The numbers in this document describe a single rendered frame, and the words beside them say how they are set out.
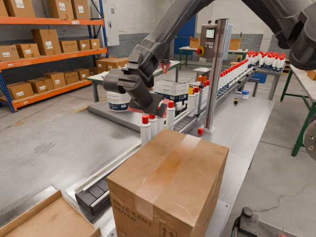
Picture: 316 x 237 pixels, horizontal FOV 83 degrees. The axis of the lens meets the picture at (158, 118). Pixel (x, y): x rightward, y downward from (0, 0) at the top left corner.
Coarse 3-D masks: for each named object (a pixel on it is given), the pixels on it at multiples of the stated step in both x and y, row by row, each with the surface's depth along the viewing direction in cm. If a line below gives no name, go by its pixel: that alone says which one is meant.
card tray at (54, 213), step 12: (60, 192) 73; (48, 204) 70; (60, 204) 71; (24, 216) 64; (36, 216) 66; (48, 216) 66; (60, 216) 66; (72, 216) 66; (0, 228) 59; (12, 228) 61; (24, 228) 62; (36, 228) 62; (48, 228) 62; (60, 228) 62; (72, 228) 62; (84, 228) 62; (96, 228) 59
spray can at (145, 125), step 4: (144, 116) 84; (148, 116) 84; (144, 120) 84; (148, 120) 85; (140, 124) 86; (144, 124) 85; (148, 124) 85; (144, 128) 85; (148, 128) 85; (144, 132) 86; (148, 132) 86; (144, 136) 87; (148, 136) 87; (144, 140) 88; (148, 140) 88
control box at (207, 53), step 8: (208, 24) 102; (216, 24) 95; (232, 24) 96; (216, 32) 96; (200, 40) 111; (208, 40) 103; (200, 48) 112; (208, 48) 104; (224, 48) 101; (200, 56) 113; (208, 56) 105; (224, 56) 103
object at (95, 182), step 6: (204, 102) 134; (186, 114) 114; (180, 120) 108; (168, 126) 100; (144, 144) 85; (120, 162) 74; (114, 168) 71; (102, 174) 68; (108, 174) 69; (96, 180) 65; (90, 186) 63; (84, 192) 62
